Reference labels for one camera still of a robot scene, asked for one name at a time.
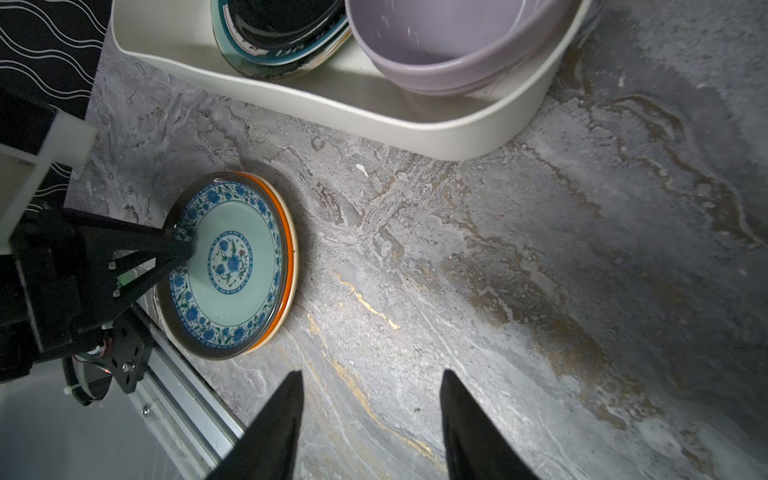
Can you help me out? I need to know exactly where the blue patterned plate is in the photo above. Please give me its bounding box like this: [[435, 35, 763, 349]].
[[157, 172, 292, 360]]

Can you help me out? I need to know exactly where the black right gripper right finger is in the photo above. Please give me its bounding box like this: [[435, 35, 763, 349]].
[[440, 370, 538, 480]]

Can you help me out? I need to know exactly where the black round plate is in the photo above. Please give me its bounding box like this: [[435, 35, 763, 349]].
[[227, 0, 344, 49]]

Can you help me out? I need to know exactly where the white plastic bin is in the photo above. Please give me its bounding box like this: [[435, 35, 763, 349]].
[[111, 1, 597, 161]]

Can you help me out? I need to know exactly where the lilac ceramic bowl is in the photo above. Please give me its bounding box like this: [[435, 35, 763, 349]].
[[345, 0, 577, 96]]

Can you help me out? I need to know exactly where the orange round plate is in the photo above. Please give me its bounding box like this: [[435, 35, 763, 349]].
[[236, 172, 296, 354]]

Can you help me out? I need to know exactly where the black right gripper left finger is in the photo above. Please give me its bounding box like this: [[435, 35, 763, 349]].
[[207, 370, 304, 480]]

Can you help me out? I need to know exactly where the white plate green rim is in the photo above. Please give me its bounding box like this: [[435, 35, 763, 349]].
[[210, 1, 351, 80]]

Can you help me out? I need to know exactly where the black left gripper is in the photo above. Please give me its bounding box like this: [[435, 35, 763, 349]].
[[1, 208, 193, 395]]

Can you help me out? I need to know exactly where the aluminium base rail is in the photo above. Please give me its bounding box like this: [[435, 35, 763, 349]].
[[129, 305, 245, 479]]

